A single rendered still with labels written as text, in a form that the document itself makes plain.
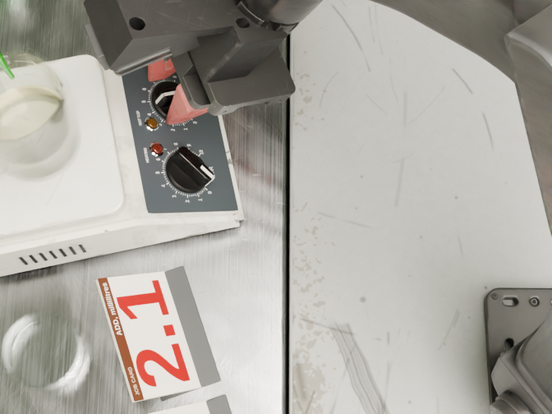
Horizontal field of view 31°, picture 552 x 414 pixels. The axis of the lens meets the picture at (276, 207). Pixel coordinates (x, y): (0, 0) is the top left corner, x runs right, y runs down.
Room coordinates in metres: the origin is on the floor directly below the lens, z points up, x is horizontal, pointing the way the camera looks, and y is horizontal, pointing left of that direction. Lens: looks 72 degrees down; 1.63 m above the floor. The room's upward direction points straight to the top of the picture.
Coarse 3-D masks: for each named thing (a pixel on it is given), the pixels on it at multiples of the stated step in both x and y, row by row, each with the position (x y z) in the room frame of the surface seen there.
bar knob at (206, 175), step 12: (180, 156) 0.25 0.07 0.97; (192, 156) 0.25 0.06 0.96; (168, 168) 0.24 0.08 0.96; (180, 168) 0.24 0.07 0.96; (192, 168) 0.24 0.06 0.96; (204, 168) 0.24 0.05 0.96; (180, 180) 0.24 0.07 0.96; (192, 180) 0.24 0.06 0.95; (204, 180) 0.23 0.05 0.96; (192, 192) 0.23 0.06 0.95
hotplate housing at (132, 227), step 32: (128, 128) 0.27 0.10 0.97; (224, 128) 0.29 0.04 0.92; (128, 160) 0.25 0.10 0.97; (128, 192) 0.22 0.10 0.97; (96, 224) 0.20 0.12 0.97; (128, 224) 0.20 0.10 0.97; (160, 224) 0.20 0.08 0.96; (192, 224) 0.21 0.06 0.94; (224, 224) 0.21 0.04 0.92; (0, 256) 0.18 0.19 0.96; (32, 256) 0.18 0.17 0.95; (64, 256) 0.19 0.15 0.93
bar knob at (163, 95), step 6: (162, 84) 0.31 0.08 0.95; (168, 84) 0.31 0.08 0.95; (174, 84) 0.31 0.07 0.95; (156, 90) 0.30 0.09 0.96; (162, 90) 0.30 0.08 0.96; (168, 90) 0.30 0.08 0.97; (174, 90) 0.30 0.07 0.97; (156, 96) 0.30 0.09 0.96; (162, 96) 0.29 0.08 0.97; (168, 96) 0.29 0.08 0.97; (156, 102) 0.29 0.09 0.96; (162, 102) 0.29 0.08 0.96; (168, 102) 0.29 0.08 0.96; (156, 108) 0.29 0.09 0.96; (162, 108) 0.29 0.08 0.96; (168, 108) 0.29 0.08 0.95; (162, 114) 0.29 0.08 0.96
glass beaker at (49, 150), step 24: (0, 48) 0.28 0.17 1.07; (24, 48) 0.28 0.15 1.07; (0, 72) 0.28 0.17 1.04; (24, 72) 0.28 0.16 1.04; (48, 72) 0.27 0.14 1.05; (48, 120) 0.23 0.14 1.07; (72, 120) 0.25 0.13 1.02; (0, 144) 0.22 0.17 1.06; (24, 144) 0.22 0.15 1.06; (48, 144) 0.23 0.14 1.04; (72, 144) 0.24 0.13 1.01; (24, 168) 0.22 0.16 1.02; (48, 168) 0.23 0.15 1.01
